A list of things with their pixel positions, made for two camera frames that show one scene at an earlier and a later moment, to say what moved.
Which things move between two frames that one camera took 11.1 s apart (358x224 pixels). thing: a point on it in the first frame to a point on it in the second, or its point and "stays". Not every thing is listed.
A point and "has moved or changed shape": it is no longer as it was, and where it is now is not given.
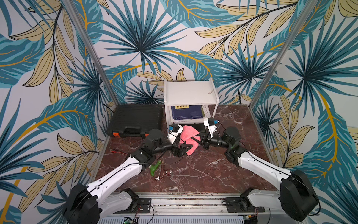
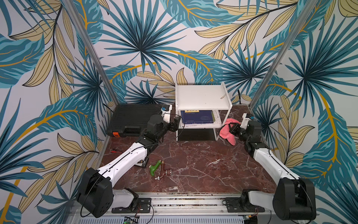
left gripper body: (174, 148) to (172, 126)
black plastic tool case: (135, 120) stays
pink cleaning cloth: (188, 133) to (225, 133)
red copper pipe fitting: (168, 172) stays
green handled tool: (153, 168) stays
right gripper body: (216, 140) to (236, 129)
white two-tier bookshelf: (182, 93) has moved or changed shape
